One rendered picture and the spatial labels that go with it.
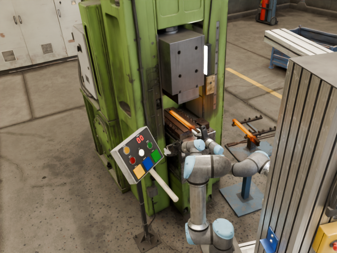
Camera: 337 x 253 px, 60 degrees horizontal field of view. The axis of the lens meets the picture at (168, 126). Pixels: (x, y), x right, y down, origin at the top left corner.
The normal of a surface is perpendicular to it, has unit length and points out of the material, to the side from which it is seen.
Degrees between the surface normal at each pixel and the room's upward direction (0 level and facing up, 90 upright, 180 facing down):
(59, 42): 90
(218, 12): 90
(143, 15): 90
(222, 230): 7
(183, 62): 90
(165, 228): 0
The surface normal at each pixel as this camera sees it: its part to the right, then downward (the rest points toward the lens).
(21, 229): -0.06, -0.83
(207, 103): 0.52, 0.45
